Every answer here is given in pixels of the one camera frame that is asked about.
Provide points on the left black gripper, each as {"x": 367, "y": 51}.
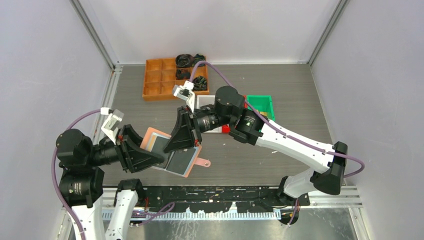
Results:
{"x": 128, "y": 146}

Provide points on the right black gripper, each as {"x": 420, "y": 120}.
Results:
{"x": 186, "y": 133}

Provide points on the dark grey credit card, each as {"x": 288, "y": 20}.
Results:
{"x": 159, "y": 144}

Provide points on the tan leather card holder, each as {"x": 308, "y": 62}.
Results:
{"x": 148, "y": 141}

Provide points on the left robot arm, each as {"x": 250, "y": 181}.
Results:
{"x": 81, "y": 183}

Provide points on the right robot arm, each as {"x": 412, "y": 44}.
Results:
{"x": 248, "y": 126}

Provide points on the gold cards in green bin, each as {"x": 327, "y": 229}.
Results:
{"x": 265, "y": 114}

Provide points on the white bin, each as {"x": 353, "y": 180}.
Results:
{"x": 202, "y": 100}

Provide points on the red bin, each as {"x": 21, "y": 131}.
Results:
{"x": 225, "y": 129}

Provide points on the black rolled belt lower right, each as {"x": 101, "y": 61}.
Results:
{"x": 200, "y": 83}

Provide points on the black rolled belt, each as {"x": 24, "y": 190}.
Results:
{"x": 182, "y": 74}
{"x": 198, "y": 58}
{"x": 200, "y": 83}
{"x": 184, "y": 61}

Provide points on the black rolled belt middle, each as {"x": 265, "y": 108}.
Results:
{"x": 182, "y": 74}

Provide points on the orange compartment tray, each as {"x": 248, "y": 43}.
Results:
{"x": 160, "y": 79}

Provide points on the black rolled belt top left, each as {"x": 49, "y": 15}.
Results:
{"x": 184, "y": 61}

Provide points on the black rolled belt top right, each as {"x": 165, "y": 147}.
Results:
{"x": 198, "y": 58}

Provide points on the green bin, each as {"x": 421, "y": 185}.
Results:
{"x": 262, "y": 103}

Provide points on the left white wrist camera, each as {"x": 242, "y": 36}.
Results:
{"x": 110, "y": 126}

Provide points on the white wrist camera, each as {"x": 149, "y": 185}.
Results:
{"x": 110, "y": 126}
{"x": 185, "y": 92}

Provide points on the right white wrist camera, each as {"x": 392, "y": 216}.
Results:
{"x": 185, "y": 92}

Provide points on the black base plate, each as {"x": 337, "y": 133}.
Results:
{"x": 213, "y": 199}

